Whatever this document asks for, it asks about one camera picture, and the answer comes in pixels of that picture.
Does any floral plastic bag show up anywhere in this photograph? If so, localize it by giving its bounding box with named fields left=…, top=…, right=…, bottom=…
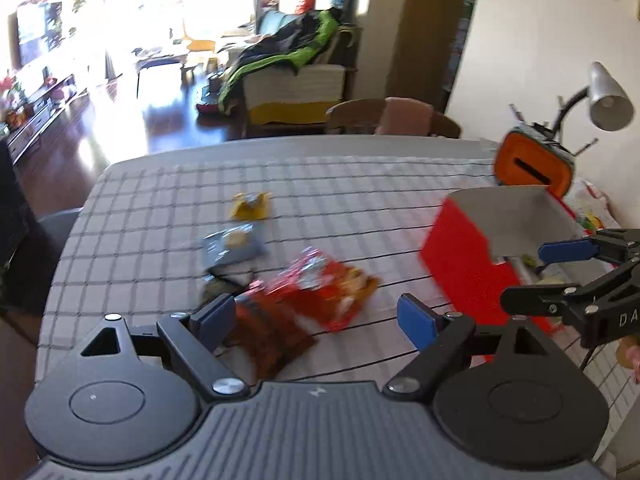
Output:
left=570, top=180, right=624, bottom=234

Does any person's right hand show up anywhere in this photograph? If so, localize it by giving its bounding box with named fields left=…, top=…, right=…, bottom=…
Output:
left=617, top=337, right=640, bottom=387

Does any checkered tablecloth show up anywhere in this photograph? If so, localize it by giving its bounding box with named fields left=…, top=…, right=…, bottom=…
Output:
left=36, top=140, right=640, bottom=461

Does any dark red snack bag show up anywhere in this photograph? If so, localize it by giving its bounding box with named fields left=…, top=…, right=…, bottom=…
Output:
left=220, top=282, right=319, bottom=384

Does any small dark snack packet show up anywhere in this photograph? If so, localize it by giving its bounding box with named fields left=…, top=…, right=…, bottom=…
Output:
left=200, top=277, right=241, bottom=307

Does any green black jacket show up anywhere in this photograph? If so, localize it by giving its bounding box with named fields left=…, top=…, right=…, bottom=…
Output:
left=217, top=10, right=361, bottom=113

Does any grey seat chair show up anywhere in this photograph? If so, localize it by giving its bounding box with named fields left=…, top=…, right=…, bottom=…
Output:
left=27, top=207, right=84, bottom=313

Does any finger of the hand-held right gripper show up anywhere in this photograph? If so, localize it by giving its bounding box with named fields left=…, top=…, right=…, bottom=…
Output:
left=537, top=228, right=640, bottom=266
left=500, top=260, right=640, bottom=318

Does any sofa with white cover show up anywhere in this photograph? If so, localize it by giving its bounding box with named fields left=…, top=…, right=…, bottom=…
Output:
left=217, top=10, right=361, bottom=127

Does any red cardboard box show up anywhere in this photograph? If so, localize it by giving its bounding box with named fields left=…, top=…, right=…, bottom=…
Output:
left=419, top=185, right=592, bottom=367

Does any tv cabinet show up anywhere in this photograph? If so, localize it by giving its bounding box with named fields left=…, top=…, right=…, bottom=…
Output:
left=0, top=74, right=77, bottom=163

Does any coffee table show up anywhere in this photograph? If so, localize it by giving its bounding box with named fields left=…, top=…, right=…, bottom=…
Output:
left=132, top=50, right=191, bottom=100

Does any television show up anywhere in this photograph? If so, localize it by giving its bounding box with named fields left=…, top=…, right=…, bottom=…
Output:
left=16, top=1, right=64, bottom=67

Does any orange storage box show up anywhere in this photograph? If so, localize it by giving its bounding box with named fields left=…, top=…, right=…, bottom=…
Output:
left=492, top=129, right=577, bottom=201

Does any silver black snack packet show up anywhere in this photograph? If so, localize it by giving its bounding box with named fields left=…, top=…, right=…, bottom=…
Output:
left=206, top=266, right=257, bottom=287

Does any red chips bag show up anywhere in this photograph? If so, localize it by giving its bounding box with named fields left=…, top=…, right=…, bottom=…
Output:
left=264, top=247, right=380, bottom=334

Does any blue snack packet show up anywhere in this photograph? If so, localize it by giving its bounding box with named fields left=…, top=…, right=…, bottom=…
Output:
left=201, top=223, right=269, bottom=267

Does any grey desk lamp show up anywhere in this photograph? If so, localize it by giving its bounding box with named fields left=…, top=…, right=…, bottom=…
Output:
left=552, top=61, right=635, bottom=134

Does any red round floor object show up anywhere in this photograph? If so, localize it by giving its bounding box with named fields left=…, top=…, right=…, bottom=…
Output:
left=195, top=91, right=223, bottom=117

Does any small yellow snack packet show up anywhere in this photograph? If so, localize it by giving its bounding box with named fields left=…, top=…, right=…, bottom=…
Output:
left=228, top=190, right=272, bottom=221

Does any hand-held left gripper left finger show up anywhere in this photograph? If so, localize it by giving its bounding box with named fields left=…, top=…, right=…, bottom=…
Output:
left=79, top=293, right=251, bottom=403

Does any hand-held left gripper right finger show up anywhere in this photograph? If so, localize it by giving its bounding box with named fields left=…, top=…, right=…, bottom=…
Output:
left=383, top=293, right=552, bottom=404

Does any wooden dining chair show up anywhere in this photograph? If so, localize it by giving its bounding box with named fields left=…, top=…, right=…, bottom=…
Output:
left=325, top=98, right=462, bottom=140

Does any pink cloth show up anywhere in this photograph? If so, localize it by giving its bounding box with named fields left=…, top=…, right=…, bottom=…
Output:
left=375, top=96, right=435, bottom=137

